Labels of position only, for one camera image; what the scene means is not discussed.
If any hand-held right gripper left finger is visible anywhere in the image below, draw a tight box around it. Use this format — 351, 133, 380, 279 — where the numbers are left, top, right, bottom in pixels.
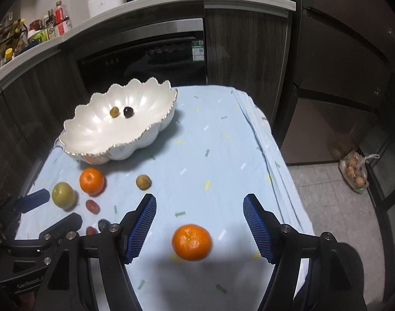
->
42, 194, 157, 311

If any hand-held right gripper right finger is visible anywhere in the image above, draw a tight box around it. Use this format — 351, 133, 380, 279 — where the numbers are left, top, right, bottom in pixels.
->
243, 194, 368, 311

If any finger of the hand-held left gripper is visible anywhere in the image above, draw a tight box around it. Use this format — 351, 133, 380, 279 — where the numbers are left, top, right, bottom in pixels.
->
13, 188, 51, 214
38, 213, 83, 244

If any green round fruit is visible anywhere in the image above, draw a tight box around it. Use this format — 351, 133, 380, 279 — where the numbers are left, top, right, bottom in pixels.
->
52, 182, 76, 209

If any small brownish green fruit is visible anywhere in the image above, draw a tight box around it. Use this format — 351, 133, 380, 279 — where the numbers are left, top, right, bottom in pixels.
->
135, 174, 152, 190

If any orange mandarin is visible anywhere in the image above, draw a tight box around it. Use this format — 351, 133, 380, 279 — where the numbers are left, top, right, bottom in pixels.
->
79, 167, 105, 196
171, 223, 213, 262

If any white scalloped bowl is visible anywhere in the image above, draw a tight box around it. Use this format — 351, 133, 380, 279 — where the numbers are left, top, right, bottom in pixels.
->
58, 78, 178, 165

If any dark wood corner cabinet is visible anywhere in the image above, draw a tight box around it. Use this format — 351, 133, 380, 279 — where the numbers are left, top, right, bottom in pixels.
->
0, 44, 88, 201

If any light blue patterned tablecloth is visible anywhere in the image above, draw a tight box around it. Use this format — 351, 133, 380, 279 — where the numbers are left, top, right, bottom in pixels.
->
14, 85, 316, 311

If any plastic bag of potatoes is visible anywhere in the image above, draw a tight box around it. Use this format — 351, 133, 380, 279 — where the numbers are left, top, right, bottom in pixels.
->
338, 151, 381, 193

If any black built-in dishwasher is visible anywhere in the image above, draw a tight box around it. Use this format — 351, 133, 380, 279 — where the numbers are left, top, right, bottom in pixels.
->
66, 18, 207, 96

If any red lid jar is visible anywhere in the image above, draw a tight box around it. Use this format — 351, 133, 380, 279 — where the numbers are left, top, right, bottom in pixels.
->
27, 19, 44, 44

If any dark sauce bottle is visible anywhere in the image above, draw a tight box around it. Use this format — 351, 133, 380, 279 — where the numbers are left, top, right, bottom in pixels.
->
45, 9, 57, 39

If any dark wood cabinet door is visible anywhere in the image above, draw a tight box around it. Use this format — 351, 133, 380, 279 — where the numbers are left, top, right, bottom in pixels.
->
204, 2, 290, 130

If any red liquid plastic bottle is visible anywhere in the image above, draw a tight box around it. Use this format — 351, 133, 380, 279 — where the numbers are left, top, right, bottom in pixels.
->
54, 1, 72, 37

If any dark grey refrigerator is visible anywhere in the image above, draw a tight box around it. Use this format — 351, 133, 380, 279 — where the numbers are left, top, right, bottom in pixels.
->
275, 0, 395, 166

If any white rice cooker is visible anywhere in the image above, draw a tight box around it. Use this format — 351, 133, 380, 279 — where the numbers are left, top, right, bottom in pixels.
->
87, 0, 126, 18

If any white countertop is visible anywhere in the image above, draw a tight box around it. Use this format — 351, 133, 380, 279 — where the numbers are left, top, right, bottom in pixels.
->
0, 0, 297, 88

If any black wire rack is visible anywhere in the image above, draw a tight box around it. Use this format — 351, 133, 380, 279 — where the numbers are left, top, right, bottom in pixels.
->
0, 19, 28, 72

